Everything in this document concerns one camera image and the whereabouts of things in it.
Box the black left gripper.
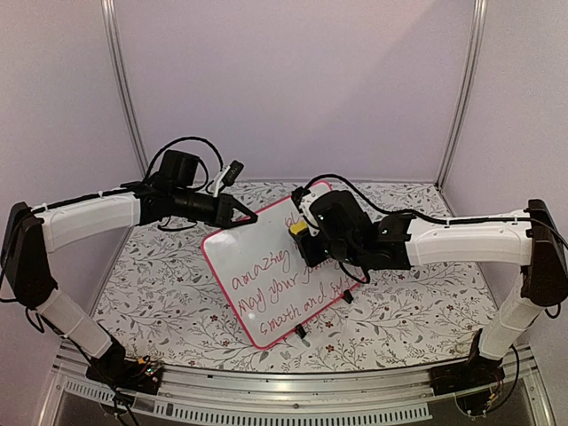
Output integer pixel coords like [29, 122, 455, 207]
[173, 187, 258, 230]

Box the yellow whiteboard eraser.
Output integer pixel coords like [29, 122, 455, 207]
[288, 221, 310, 238]

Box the pink framed whiteboard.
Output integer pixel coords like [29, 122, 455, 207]
[201, 197, 362, 349]

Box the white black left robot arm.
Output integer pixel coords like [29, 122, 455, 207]
[1, 138, 257, 385]

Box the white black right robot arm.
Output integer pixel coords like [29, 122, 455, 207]
[289, 181, 567, 387]

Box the black right stand foot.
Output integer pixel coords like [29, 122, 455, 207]
[343, 290, 354, 304]

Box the black stand foot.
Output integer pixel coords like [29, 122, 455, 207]
[295, 324, 307, 339]
[343, 290, 354, 304]

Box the black left stand foot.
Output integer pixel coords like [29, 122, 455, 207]
[295, 324, 307, 339]

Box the floral patterned table mat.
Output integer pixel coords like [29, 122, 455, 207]
[86, 180, 502, 373]

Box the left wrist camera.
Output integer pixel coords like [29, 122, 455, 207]
[206, 160, 244, 197]

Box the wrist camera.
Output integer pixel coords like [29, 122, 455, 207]
[291, 186, 319, 236]
[206, 160, 244, 197]

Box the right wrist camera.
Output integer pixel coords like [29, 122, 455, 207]
[291, 186, 319, 236]

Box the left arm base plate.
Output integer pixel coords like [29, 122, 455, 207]
[86, 360, 164, 396]

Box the aluminium front rail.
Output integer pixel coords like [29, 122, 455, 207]
[38, 344, 561, 425]

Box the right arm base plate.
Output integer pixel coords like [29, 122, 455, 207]
[428, 357, 505, 396]

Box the left aluminium frame post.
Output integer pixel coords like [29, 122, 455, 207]
[100, 0, 149, 176]

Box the aluminium frame post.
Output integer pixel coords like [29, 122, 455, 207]
[100, 0, 149, 176]
[436, 0, 487, 191]

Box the right aluminium frame post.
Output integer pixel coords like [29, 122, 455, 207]
[436, 0, 487, 191]

